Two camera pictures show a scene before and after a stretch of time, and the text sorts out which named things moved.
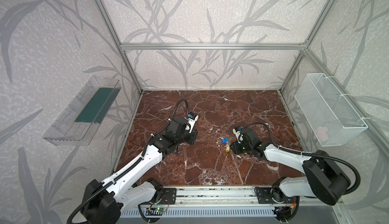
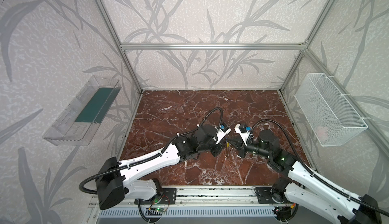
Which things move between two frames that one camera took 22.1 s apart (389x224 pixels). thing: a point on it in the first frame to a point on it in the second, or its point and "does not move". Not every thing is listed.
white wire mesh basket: (332, 119) does not move
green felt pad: (95, 110) does not move
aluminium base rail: (304, 196) does not move
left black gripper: (192, 136) to (218, 147)
